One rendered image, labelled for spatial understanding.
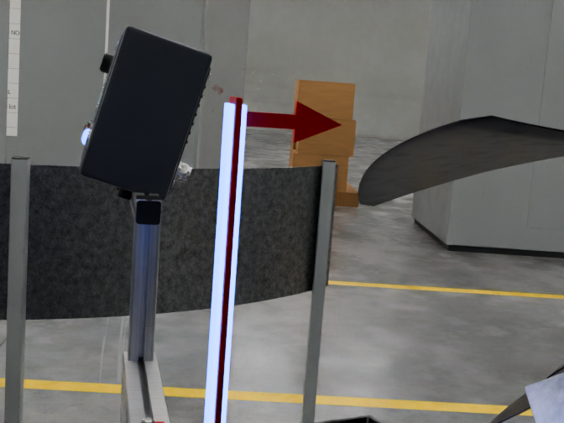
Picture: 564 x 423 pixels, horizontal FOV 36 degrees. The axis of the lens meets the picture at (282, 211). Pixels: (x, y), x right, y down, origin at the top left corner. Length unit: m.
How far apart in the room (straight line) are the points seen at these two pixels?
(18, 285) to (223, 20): 2.83
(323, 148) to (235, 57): 3.95
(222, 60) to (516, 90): 2.74
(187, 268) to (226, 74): 2.52
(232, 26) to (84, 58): 2.05
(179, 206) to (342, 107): 6.36
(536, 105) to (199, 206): 4.73
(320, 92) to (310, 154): 0.61
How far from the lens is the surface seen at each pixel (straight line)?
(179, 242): 2.38
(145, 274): 1.04
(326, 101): 8.62
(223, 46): 4.81
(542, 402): 0.62
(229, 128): 0.48
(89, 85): 6.61
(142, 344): 1.06
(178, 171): 1.10
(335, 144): 8.65
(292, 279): 2.68
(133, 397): 0.95
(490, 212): 6.82
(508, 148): 0.51
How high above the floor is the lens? 1.20
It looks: 9 degrees down
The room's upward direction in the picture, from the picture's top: 4 degrees clockwise
